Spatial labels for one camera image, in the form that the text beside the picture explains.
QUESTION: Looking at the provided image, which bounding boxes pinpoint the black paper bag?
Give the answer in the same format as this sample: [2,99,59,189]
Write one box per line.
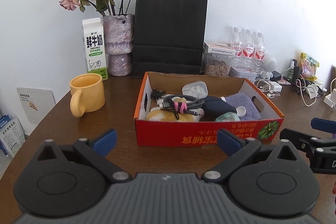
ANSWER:
[133,0,209,79]

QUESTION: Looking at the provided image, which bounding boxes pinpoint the black cable bundle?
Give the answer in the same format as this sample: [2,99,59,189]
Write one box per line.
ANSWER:
[150,89,166,100]

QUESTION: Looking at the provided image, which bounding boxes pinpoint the translucent plastic box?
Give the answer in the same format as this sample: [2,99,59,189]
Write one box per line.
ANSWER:
[182,80,209,98]

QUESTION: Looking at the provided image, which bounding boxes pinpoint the purple drawstring bag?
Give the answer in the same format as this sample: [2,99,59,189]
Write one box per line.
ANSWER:
[225,93,263,121]

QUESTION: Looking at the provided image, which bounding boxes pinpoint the navy zipper pouch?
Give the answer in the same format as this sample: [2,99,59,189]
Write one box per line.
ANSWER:
[201,96,237,119]

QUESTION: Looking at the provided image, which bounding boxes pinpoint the red cardboard box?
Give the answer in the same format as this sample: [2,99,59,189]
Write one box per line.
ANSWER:
[134,71,285,147]

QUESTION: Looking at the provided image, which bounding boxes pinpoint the white power strip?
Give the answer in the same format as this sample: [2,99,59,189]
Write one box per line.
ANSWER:
[323,88,336,109]

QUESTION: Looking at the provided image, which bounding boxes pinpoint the white robot speaker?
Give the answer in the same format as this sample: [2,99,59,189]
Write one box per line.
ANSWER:
[260,55,278,79]

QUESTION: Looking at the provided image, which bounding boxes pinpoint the green spray bottle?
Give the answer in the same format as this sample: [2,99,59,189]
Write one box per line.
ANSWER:
[287,61,296,80]

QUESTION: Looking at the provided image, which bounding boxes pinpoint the white flat box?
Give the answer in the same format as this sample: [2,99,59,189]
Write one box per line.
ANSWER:
[203,42,235,56]

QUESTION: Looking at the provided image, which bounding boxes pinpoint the braided cable bundle pink tie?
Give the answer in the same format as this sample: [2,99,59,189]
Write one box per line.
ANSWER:
[157,94,205,119]

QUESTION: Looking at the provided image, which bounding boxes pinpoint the purple mottled vase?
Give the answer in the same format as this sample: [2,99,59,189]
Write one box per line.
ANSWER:
[102,14,135,76]

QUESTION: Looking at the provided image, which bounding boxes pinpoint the clear container with seeds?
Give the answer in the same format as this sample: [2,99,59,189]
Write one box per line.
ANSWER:
[203,52,233,77]

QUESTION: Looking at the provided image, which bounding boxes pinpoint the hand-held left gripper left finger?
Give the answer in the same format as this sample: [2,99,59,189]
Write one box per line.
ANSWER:
[38,128,132,183]

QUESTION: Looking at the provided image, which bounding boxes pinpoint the stack of blue brochures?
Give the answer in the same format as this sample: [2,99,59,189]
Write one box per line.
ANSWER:
[0,115,26,159]

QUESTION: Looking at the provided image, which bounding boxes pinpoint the yellow snack packet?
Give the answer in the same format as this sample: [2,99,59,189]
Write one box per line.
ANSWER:
[300,52,320,80]

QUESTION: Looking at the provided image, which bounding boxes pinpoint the white milk carton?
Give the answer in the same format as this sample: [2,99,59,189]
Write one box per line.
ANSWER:
[82,18,109,81]

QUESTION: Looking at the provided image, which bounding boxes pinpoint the yellow white plush toy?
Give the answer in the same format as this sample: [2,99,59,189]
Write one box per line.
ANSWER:
[146,98,205,123]

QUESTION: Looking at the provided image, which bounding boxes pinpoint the yellow mug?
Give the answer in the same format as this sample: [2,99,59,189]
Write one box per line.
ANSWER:
[69,73,106,118]

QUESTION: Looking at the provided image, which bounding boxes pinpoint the iridescent bath pouf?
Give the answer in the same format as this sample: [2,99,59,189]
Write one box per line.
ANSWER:
[215,112,238,123]

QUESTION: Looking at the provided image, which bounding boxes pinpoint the white earphones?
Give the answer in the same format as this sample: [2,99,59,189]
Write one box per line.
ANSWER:
[255,78,280,97]

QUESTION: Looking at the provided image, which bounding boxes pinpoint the white charging cable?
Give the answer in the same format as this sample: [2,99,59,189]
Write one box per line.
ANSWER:
[298,78,319,107]

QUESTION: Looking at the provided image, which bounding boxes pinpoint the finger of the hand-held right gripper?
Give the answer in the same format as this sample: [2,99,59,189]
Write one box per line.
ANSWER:
[279,129,336,152]
[310,118,336,135]

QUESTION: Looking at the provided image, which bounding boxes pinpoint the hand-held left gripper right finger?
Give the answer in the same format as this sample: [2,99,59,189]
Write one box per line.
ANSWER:
[202,128,298,184]

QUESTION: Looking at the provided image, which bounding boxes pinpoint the white tin box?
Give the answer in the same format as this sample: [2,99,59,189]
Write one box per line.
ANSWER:
[229,67,259,82]

